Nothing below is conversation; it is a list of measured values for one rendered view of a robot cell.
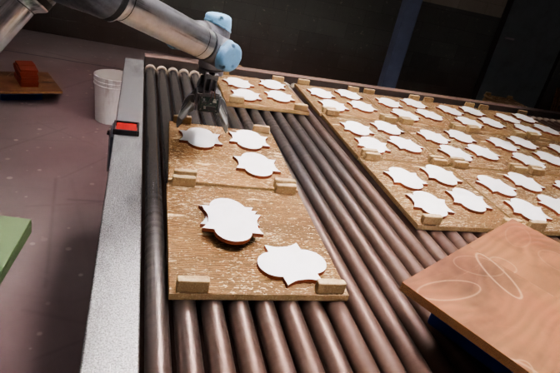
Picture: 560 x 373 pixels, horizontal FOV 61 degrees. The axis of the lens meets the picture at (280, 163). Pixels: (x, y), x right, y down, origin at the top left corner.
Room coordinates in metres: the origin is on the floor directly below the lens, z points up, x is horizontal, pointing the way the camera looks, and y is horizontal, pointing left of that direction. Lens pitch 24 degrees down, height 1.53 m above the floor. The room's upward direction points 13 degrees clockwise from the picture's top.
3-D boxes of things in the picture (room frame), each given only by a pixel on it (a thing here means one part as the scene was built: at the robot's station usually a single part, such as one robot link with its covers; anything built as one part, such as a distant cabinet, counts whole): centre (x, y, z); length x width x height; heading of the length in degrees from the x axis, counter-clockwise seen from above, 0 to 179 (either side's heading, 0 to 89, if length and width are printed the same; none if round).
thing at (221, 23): (1.34, 0.25, 1.27); 0.09 x 0.08 x 0.11; 143
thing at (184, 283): (0.69, 0.10, 0.95); 0.06 x 0.02 x 0.03; 108
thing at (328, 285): (0.77, -0.15, 0.95); 0.06 x 0.02 x 0.03; 108
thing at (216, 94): (1.34, 0.25, 1.11); 0.09 x 0.08 x 0.12; 17
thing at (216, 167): (1.32, 0.16, 0.93); 0.41 x 0.35 x 0.02; 17
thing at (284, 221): (0.92, 0.04, 0.93); 0.41 x 0.35 x 0.02; 18
